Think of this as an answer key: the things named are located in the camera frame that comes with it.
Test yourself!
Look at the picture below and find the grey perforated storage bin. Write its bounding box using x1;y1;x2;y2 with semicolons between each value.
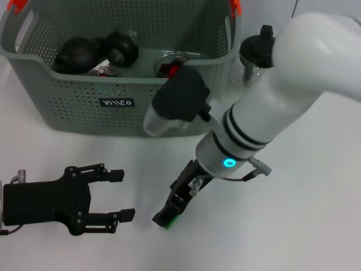
0;0;243;138

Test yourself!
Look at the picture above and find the glass teacup black sleeve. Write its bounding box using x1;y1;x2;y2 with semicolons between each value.
103;30;140;68
87;63;122;78
153;52;190;79

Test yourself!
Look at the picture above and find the dark clay teapot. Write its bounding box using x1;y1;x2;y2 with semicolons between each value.
53;36;104;76

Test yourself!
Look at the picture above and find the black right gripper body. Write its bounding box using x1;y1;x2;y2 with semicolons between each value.
168;159;215;210

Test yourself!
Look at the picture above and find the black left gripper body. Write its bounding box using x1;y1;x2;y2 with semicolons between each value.
2;165;93;237

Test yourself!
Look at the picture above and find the green toy brick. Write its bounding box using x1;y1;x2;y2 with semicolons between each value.
164;215;182;231

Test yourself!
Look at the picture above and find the glass teapot black lid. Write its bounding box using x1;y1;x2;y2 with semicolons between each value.
225;24;279;94

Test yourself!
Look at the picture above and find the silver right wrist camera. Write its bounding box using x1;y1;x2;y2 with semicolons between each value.
143;64;213;138

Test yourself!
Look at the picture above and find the right gripper cable silver plug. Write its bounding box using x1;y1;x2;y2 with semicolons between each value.
224;157;273;182

